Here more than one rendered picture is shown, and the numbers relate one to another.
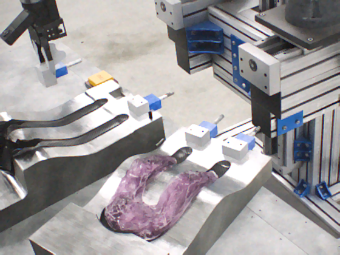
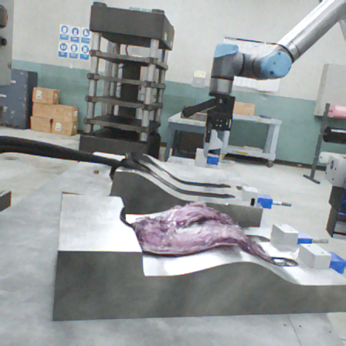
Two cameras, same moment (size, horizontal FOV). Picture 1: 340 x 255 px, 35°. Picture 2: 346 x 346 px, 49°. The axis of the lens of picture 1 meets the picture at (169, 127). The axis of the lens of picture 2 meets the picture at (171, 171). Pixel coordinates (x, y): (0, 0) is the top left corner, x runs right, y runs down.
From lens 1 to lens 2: 0.62 m
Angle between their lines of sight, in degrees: 37
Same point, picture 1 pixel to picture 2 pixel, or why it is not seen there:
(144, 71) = not seen: hidden behind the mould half
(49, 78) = (201, 159)
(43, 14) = (220, 106)
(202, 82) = not seen: outside the picture
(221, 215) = (242, 286)
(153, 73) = not seen: hidden behind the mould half
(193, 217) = (206, 259)
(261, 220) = (293, 334)
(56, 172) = (140, 194)
